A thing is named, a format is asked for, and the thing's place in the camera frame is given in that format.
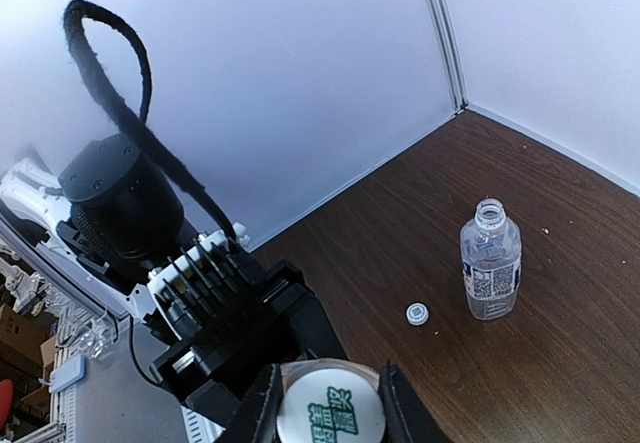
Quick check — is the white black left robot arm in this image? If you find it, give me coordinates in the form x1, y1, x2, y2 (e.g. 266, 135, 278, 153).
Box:
1, 134, 345, 426

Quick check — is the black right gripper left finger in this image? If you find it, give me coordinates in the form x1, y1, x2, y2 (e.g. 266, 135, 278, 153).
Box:
219, 364, 284, 443

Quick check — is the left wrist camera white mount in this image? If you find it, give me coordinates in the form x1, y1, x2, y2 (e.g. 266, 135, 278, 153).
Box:
140, 221, 250, 345

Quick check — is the clear plastic water bottle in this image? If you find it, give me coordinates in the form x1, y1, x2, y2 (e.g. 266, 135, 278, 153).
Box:
460, 198, 522, 321

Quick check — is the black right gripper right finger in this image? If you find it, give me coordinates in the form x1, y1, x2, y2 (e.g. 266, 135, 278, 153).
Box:
377, 361, 452, 443

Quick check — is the white tea bottle cap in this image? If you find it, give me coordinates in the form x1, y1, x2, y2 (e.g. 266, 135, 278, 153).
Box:
277, 366, 387, 443

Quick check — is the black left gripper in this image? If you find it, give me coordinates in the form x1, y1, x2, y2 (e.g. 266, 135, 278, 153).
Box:
150, 261, 346, 427

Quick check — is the white water bottle cap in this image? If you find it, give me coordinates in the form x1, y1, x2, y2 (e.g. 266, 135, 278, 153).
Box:
405, 302, 430, 326

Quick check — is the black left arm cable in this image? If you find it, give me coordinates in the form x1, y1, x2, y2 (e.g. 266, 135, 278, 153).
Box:
62, 0, 236, 239

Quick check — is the amber tea bottle red label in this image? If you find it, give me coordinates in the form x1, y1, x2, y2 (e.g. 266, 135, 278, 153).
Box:
277, 356, 384, 443

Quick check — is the left aluminium corner post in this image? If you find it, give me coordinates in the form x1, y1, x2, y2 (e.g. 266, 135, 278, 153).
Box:
426, 0, 469, 114

